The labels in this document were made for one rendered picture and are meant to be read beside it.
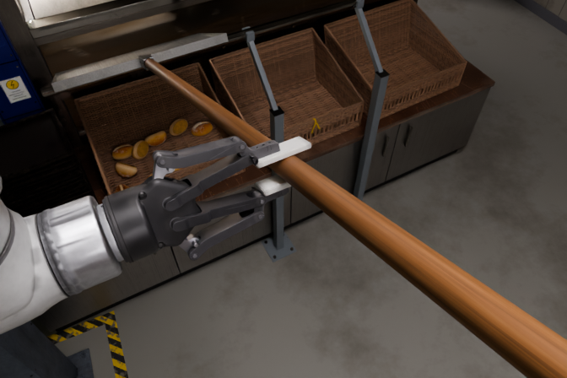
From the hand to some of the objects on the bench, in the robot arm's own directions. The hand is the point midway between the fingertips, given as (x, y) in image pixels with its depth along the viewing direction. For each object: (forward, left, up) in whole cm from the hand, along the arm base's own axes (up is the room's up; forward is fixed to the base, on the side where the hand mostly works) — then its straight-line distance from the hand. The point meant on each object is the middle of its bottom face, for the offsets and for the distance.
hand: (283, 164), depth 55 cm
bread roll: (-7, +126, -111) cm, 168 cm away
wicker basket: (-5, +115, -112) cm, 160 cm away
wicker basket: (+55, +119, -112) cm, 172 cm away
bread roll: (+5, +126, -111) cm, 168 cm away
